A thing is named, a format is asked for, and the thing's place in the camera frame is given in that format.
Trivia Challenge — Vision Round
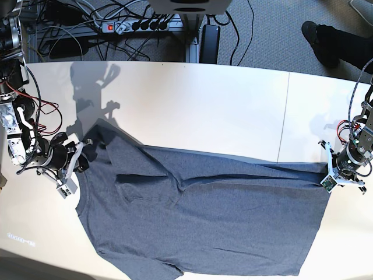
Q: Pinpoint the black shoe of person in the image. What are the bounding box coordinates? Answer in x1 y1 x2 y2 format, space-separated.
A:
301 21 339 69

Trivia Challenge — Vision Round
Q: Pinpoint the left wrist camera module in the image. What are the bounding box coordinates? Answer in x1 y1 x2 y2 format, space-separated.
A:
321 174 338 193

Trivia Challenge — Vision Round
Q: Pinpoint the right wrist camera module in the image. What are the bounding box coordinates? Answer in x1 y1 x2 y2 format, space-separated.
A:
57 178 78 199

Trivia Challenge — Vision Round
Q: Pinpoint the blue grey T-shirt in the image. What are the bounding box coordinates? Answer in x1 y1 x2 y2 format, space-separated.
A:
76 123 329 279

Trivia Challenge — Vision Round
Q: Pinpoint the white power strip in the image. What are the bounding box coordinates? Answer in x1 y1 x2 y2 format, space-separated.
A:
101 19 170 35

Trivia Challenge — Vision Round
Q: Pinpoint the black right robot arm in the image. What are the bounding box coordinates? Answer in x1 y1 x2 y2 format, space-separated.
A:
1 16 93 198

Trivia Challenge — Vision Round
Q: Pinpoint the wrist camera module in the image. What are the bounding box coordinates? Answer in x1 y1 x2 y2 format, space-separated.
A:
321 174 338 193
57 178 78 199

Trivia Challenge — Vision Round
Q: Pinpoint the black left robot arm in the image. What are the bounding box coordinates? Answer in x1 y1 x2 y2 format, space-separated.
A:
319 60 372 194

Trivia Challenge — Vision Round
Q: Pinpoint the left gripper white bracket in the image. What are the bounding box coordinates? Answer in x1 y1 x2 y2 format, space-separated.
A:
318 140 372 193

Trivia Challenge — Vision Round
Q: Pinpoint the silver aluminium frame post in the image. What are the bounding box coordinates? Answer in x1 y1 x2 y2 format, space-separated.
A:
180 13 205 64

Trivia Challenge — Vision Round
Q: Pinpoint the black power adapter brick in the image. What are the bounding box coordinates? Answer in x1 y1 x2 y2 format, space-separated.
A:
199 24 220 64

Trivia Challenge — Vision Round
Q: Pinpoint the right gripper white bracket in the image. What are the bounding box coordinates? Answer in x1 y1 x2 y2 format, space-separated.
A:
36 132 93 189

